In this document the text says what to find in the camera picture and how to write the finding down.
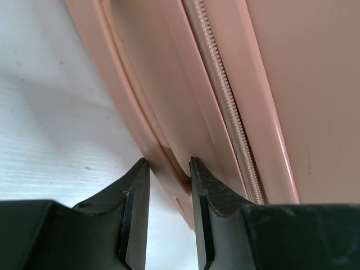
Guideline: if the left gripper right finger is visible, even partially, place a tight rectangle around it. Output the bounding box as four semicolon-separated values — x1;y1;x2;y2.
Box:
190;157;359;269

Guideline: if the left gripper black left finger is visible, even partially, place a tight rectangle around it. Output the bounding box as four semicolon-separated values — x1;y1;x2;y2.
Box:
1;159;150;269

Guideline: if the pink hard-shell suitcase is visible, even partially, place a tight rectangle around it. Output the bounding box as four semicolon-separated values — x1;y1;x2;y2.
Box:
66;1;359;227

